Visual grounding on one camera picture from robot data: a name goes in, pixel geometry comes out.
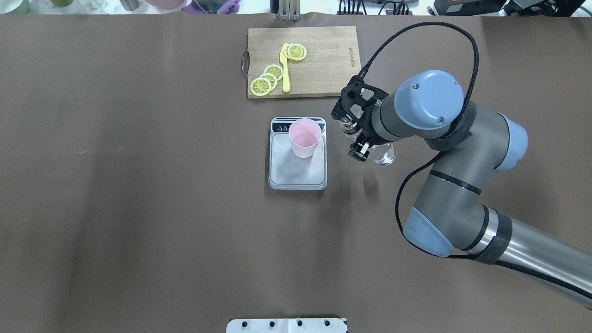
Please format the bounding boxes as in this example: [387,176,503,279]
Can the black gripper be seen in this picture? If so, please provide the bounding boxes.
[331,77,388,161]

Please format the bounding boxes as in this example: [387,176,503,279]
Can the wooden cutting board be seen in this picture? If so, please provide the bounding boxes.
[247,26,361,99]

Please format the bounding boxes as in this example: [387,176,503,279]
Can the lemon slice middle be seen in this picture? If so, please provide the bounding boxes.
[259,72,278,92]

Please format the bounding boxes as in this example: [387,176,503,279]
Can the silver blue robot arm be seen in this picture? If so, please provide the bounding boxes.
[332,70,591,308]

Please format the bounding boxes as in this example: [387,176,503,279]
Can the lemon slice back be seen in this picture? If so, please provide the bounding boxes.
[263,64,284,80]

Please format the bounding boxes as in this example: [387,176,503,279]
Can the lemon slice pair far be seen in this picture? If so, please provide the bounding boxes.
[283,43,308,61]

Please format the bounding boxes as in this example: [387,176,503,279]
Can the aluminium frame post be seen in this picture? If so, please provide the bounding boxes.
[273,0,302,22]

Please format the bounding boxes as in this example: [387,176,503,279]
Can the purple grey cloth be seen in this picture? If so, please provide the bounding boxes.
[181,0,241,14]

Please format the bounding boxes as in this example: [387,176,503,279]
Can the lemon slice front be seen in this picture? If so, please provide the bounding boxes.
[250,77,274,97]

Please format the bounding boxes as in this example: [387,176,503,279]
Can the glass sauce dispenser bottle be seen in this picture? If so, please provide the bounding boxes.
[339,116,397,167]

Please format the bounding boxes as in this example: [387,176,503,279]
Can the white mounting plate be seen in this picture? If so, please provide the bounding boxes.
[226,318,349,333]

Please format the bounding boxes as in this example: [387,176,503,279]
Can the yellow plastic knife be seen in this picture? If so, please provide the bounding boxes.
[279,43,290,93]

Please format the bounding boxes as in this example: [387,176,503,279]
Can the silver kitchen scale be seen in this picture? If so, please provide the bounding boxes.
[268,117,328,191]

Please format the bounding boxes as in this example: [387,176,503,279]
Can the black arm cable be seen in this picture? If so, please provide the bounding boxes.
[356,21,480,139]

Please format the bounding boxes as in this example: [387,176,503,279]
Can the pink plastic cup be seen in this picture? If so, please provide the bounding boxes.
[288,118,322,158]

